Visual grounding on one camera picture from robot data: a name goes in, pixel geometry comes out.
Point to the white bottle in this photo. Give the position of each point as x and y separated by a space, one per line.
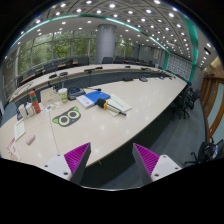
30 109

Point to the white paper sheet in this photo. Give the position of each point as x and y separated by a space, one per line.
19 129

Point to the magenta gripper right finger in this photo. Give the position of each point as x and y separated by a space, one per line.
152 166

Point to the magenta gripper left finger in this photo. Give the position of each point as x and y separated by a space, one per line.
70 166

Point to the white paper cup green band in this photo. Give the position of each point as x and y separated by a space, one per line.
63 95

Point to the blue book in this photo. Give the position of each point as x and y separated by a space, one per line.
95 95

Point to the black cat face mousepad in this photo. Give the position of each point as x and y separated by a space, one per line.
68 117

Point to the black pouch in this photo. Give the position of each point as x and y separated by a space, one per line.
73 93

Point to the black office chair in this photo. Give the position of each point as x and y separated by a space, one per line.
184 100

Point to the black and orange handheld tool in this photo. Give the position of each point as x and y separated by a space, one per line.
105 105

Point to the pink computer mouse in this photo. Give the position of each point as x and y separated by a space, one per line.
30 139

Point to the grey round pillar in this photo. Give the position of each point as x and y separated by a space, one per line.
105 42

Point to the red white leaflet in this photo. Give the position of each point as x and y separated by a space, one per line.
12 150

